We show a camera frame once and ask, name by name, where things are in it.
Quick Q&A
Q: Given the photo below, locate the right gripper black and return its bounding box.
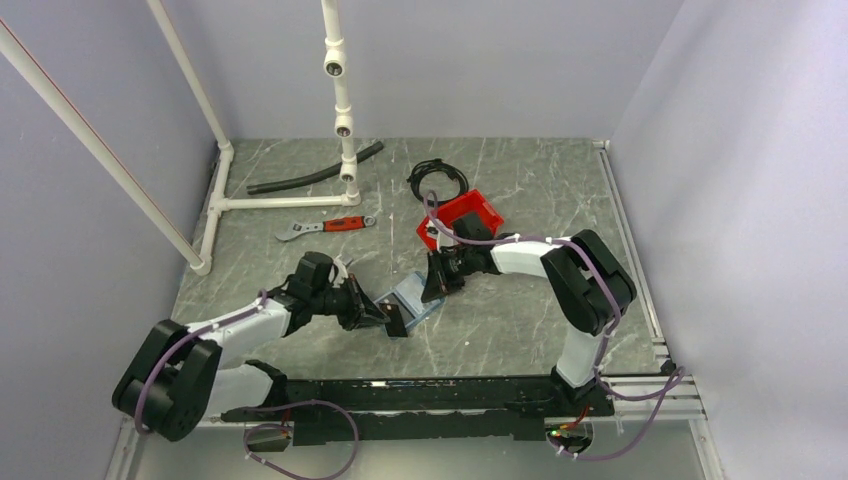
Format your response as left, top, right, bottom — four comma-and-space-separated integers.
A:
421, 246, 476, 303

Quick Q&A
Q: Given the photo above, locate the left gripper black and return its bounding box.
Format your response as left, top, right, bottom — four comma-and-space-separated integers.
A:
311, 273, 390, 331

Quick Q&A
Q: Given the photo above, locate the blue card holder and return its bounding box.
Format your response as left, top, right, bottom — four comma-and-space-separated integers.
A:
376, 271, 445, 336

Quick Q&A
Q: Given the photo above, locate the black credit card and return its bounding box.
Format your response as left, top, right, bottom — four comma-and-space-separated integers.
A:
378, 302, 408, 339

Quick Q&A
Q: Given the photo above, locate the red plastic bin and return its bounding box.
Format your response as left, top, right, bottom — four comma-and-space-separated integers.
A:
415, 189, 505, 252

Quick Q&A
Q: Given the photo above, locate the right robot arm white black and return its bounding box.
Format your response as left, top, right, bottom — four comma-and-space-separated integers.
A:
421, 212, 637, 415

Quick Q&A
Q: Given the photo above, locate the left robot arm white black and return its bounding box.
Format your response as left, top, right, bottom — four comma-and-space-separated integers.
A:
111, 251, 390, 442

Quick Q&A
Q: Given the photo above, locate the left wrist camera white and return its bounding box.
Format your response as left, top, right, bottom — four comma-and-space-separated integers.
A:
331, 255, 353, 285

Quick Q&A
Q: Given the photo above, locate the red handled adjustable wrench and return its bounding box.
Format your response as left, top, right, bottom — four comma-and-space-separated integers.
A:
275, 215, 376, 242

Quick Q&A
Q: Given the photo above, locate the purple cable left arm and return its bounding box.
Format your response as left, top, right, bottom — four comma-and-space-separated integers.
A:
133, 290, 362, 480

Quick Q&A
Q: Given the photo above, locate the coiled black cable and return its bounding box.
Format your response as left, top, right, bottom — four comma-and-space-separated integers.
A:
406, 158, 470, 205

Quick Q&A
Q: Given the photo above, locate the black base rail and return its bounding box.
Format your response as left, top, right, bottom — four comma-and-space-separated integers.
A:
221, 374, 615, 446

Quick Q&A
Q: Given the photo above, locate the black rubber hose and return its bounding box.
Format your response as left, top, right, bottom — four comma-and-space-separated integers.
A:
246, 140, 386, 196

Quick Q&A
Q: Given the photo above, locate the white PVC pipe frame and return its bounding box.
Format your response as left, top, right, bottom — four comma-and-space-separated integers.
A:
1, 1, 361, 276

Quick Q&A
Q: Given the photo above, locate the aluminium rail right side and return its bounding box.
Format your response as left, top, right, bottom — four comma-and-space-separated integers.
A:
592, 140, 707, 422

